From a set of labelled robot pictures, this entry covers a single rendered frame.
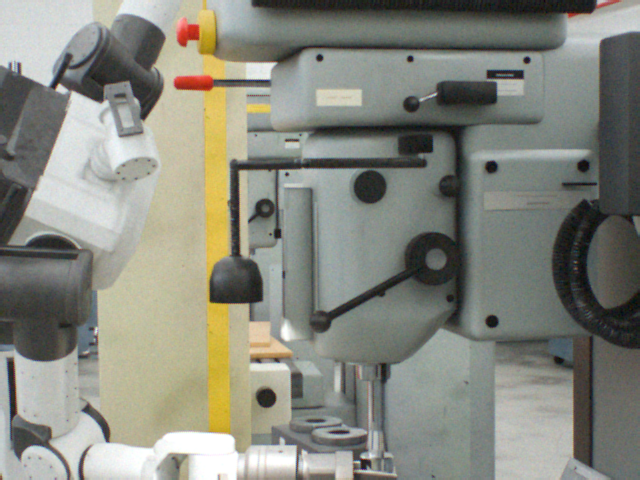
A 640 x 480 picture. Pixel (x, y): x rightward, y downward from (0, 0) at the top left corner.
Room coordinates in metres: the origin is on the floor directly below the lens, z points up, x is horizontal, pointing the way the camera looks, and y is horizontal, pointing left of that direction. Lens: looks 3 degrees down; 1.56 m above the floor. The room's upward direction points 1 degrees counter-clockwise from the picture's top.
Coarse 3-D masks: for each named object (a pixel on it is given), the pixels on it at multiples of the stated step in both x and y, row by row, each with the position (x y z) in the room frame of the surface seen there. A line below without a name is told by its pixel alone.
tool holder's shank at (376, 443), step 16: (368, 384) 1.68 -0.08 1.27; (384, 384) 1.68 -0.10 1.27; (368, 400) 1.68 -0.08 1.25; (384, 400) 1.68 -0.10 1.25; (368, 416) 1.68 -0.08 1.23; (384, 416) 1.68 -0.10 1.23; (368, 432) 1.68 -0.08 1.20; (384, 432) 1.68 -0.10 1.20; (368, 448) 1.67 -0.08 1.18; (384, 448) 1.67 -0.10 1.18
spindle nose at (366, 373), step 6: (360, 366) 1.67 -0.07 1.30; (366, 366) 1.66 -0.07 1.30; (372, 366) 1.66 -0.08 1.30; (378, 366) 1.66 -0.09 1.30; (390, 366) 1.68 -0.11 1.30; (360, 372) 1.67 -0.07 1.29; (366, 372) 1.66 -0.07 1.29; (372, 372) 1.66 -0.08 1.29; (378, 372) 1.66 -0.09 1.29; (390, 372) 1.68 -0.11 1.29; (360, 378) 1.67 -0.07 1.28; (366, 378) 1.66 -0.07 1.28; (372, 378) 1.66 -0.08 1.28; (378, 378) 1.66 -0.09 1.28
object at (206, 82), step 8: (176, 80) 1.72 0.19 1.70; (184, 80) 1.72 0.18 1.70; (192, 80) 1.72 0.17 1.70; (200, 80) 1.72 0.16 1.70; (208, 80) 1.72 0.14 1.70; (216, 80) 1.73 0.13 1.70; (224, 80) 1.74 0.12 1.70; (232, 80) 1.74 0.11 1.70; (240, 80) 1.74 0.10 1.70; (248, 80) 1.74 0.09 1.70; (256, 80) 1.75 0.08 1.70; (264, 80) 1.75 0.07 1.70; (176, 88) 1.72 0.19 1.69; (184, 88) 1.72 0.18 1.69; (192, 88) 1.72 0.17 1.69; (200, 88) 1.73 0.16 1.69; (208, 88) 1.73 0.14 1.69
